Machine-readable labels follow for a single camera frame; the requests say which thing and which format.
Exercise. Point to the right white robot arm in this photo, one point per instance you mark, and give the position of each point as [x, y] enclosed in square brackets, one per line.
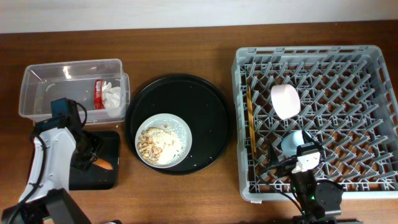
[318, 200]

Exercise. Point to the red snack wrapper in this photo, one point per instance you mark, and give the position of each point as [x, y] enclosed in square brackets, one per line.
[98, 101]

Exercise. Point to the grey dishwasher rack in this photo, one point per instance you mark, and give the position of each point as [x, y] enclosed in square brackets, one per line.
[347, 103]

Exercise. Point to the pink bowl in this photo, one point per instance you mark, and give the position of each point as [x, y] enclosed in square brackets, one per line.
[285, 101]

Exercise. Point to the light blue plastic cup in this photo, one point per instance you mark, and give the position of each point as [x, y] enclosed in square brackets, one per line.
[296, 143]

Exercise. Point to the white tissue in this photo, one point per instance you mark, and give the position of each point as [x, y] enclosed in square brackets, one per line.
[111, 96]

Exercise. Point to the black rectangular tray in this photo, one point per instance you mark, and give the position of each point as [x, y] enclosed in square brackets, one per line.
[96, 177]

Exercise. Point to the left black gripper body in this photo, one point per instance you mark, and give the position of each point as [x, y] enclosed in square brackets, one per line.
[87, 152]

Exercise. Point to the round black tray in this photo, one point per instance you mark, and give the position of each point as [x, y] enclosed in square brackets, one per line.
[199, 103]

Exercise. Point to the orange carrot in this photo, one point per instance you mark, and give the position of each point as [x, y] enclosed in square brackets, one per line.
[103, 164]

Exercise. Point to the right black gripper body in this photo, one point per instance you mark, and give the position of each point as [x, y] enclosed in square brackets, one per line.
[297, 180]

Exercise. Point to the white plate with food scraps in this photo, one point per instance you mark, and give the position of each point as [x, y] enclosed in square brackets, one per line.
[163, 141]

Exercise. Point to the wooden chopstick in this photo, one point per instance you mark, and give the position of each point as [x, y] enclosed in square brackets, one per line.
[248, 119]
[251, 121]

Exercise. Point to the clear plastic bin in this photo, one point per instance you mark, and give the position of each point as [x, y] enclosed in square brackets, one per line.
[45, 83]

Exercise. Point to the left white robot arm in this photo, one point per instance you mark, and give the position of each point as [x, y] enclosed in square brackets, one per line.
[59, 144]

